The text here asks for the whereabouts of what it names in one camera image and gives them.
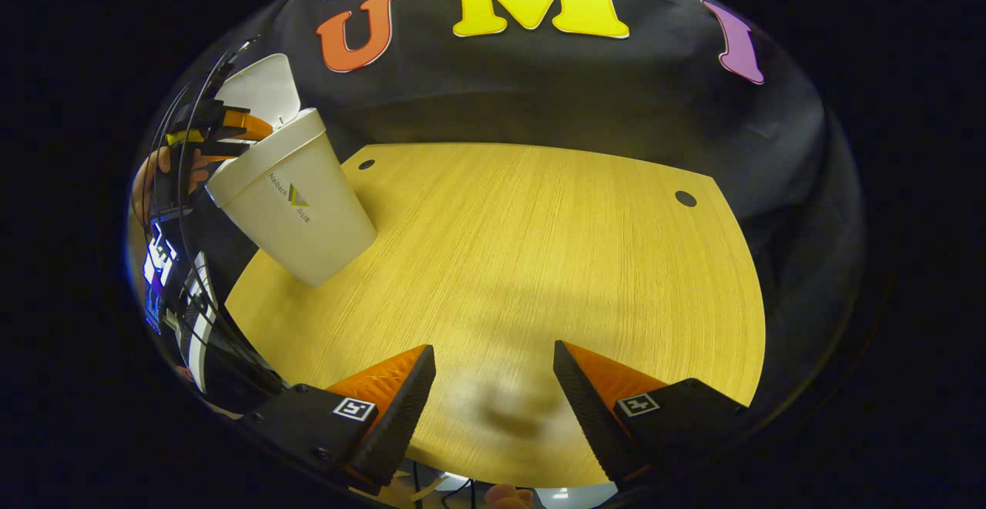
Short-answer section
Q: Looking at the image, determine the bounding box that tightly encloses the computer monitor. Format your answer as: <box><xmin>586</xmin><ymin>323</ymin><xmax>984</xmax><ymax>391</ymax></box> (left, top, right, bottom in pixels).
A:
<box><xmin>143</xmin><ymin>220</ymin><xmax>179</xmax><ymax>334</ymax></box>

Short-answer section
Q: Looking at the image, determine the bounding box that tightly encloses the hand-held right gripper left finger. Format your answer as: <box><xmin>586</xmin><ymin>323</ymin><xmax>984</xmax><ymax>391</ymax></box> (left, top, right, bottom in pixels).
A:
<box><xmin>243</xmin><ymin>344</ymin><xmax>437</xmax><ymax>494</ymax></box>

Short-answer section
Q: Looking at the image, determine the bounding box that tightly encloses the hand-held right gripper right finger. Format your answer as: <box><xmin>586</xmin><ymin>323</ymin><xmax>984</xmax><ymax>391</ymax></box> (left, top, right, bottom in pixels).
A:
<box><xmin>553</xmin><ymin>340</ymin><xmax>750</xmax><ymax>487</ymax></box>

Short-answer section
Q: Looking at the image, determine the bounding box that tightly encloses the white desktop garbage bin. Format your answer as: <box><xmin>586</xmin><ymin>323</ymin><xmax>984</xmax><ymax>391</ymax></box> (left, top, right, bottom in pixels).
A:
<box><xmin>205</xmin><ymin>53</ymin><xmax>378</xmax><ymax>288</ymax></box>

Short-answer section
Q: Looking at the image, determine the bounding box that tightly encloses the black backdrop cloth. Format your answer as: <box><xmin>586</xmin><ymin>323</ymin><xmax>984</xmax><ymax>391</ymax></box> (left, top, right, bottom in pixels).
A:
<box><xmin>154</xmin><ymin>0</ymin><xmax>867</xmax><ymax>417</ymax></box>

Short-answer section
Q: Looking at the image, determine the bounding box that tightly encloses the wooden desktop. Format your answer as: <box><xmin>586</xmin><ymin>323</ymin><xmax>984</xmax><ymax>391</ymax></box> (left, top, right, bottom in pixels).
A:
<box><xmin>223</xmin><ymin>142</ymin><xmax>767</xmax><ymax>489</ymax></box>

